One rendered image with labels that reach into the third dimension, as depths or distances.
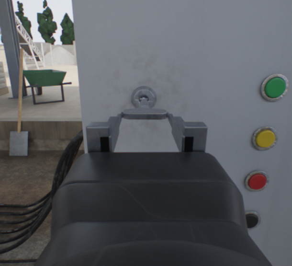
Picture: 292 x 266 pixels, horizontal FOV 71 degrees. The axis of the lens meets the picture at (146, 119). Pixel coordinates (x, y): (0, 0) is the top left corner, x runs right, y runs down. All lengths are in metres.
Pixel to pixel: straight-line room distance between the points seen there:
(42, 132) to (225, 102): 2.80
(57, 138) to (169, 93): 2.72
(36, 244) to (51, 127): 1.54
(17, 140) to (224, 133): 2.87
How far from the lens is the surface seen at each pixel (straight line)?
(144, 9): 0.23
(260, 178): 0.30
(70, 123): 2.78
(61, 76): 4.24
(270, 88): 0.26
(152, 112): 0.16
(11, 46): 4.98
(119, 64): 0.22
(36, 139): 3.03
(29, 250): 1.71
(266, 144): 0.28
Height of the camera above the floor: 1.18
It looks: 17 degrees down
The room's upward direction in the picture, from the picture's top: straight up
